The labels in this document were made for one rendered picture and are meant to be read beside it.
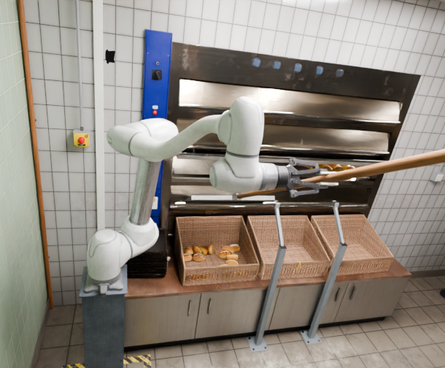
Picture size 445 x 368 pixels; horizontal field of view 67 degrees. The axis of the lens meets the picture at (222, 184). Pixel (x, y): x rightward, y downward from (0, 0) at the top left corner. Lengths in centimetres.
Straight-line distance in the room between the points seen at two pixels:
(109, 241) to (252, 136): 95
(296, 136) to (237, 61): 74
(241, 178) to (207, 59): 141
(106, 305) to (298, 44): 198
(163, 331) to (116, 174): 117
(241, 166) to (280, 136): 164
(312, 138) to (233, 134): 180
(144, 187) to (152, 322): 123
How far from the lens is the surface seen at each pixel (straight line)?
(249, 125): 99
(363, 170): 106
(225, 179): 101
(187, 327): 269
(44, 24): 230
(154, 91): 228
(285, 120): 260
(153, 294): 240
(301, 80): 258
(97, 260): 171
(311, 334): 314
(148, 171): 157
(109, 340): 205
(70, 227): 273
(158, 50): 225
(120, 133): 139
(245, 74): 241
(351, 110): 285
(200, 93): 236
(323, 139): 282
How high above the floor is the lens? 225
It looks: 25 degrees down
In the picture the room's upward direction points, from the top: 9 degrees clockwise
